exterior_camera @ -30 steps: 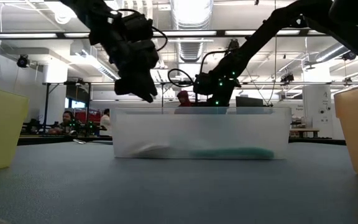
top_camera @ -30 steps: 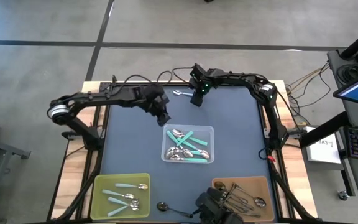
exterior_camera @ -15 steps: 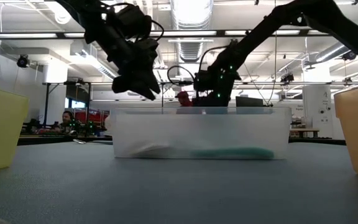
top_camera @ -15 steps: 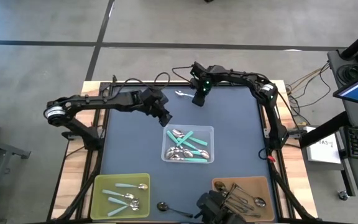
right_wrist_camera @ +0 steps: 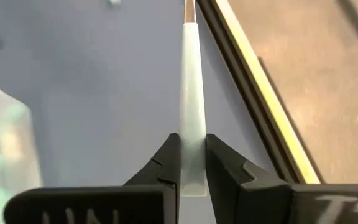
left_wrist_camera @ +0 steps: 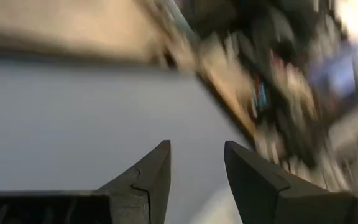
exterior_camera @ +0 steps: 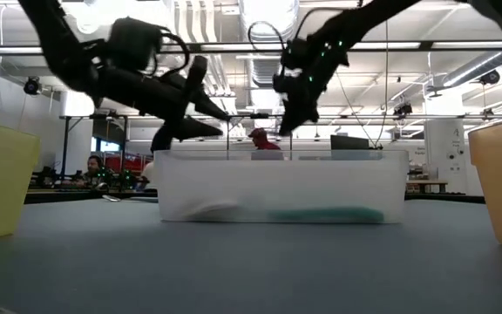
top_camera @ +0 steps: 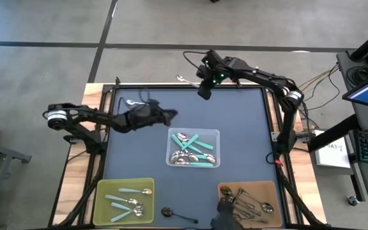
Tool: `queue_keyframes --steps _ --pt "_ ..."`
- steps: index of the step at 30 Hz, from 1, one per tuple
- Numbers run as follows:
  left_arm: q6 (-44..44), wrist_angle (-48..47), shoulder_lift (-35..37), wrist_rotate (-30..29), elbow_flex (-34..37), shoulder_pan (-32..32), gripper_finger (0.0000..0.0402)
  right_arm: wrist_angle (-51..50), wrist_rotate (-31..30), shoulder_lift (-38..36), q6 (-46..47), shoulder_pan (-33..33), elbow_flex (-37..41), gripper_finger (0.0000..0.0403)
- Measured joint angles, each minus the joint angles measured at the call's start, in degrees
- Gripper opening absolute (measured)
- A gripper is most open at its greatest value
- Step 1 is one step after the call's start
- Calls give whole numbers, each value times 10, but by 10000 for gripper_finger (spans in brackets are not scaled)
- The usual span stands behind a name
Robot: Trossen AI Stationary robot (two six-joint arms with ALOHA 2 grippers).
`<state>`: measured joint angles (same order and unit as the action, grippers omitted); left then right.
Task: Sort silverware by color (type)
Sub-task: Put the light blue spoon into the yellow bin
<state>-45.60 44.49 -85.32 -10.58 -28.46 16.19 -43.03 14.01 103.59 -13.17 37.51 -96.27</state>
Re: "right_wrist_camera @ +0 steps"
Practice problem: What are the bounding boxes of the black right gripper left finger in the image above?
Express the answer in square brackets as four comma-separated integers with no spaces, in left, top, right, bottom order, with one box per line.
[3,133,183,224]

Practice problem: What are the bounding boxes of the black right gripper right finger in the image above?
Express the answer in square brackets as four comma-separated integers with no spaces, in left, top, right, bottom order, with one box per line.
[205,133,358,224]

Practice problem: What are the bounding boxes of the clear plastic bin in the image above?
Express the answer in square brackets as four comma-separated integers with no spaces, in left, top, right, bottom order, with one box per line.
[0,80,43,224]

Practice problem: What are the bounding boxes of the blue-grey table mat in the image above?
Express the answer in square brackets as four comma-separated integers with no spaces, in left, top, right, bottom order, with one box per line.
[0,0,291,224]

